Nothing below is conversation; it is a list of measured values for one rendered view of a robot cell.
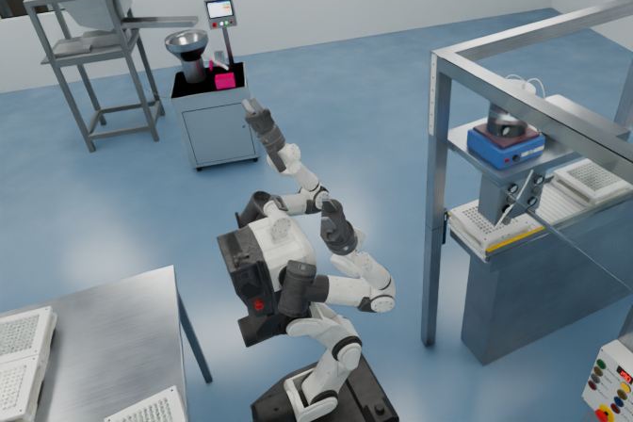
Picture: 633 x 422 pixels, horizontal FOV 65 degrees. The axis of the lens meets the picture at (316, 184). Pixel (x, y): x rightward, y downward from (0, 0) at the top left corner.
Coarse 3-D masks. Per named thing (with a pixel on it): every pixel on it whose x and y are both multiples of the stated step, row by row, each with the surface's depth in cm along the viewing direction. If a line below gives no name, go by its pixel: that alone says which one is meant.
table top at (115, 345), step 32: (96, 288) 223; (128, 288) 221; (160, 288) 219; (64, 320) 209; (96, 320) 208; (128, 320) 206; (160, 320) 204; (64, 352) 196; (96, 352) 194; (128, 352) 193; (160, 352) 191; (64, 384) 184; (96, 384) 183; (128, 384) 182; (160, 384) 180; (64, 416) 174; (96, 416) 173
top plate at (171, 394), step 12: (156, 396) 169; (168, 396) 168; (132, 408) 166; (180, 408) 164; (108, 420) 163; (120, 420) 163; (132, 420) 162; (144, 420) 162; (156, 420) 162; (168, 420) 161; (180, 420) 161
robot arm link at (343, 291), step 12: (336, 276) 162; (336, 288) 157; (348, 288) 158; (360, 288) 160; (336, 300) 158; (348, 300) 159; (360, 300) 159; (372, 300) 158; (384, 300) 157; (372, 312) 163
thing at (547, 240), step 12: (456, 240) 230; (528, 240) 213; (540, 240) 215; (552, 240) 219; (468, 252) 223; (504, 252) 209; (516, 252) 212; (528, 252) 216; (480, 264) 216; (492, 264) 210; (504, 264) 213
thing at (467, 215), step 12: (468, 204) 223; (456, 216) 218; (468, 216) 218; (480, 216) 216; (468, 228) 211; (480, 228) 211; (492, 228) 210; (504, 228) 209; (516, 228) 208; (480, 240) 205; (492, 240) 204
